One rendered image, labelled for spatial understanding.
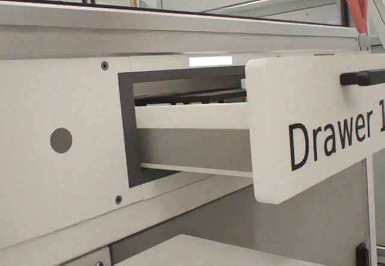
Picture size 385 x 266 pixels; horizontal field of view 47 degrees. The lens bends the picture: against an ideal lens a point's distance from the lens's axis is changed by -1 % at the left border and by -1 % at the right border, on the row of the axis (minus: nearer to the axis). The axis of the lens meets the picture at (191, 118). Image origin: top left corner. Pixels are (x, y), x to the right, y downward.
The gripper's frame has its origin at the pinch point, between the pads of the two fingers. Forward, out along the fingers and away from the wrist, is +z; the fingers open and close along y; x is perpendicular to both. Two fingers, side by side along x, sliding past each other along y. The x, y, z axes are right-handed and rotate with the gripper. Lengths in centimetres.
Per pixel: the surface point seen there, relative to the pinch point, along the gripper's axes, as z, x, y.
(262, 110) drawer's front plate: 6.8, 16.8, 3.5
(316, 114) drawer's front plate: 8.0, 8.9, 2.9
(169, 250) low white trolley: 19.9, 16.0, 14.9
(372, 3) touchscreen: -12, -77, 25
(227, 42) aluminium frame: -0.1, -1.2, 18.7
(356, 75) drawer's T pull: 4.9, 5.9, 0.4
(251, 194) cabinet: 20.7, -6.3, 20.0
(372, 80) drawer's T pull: 5.4, 5.2, -0.7
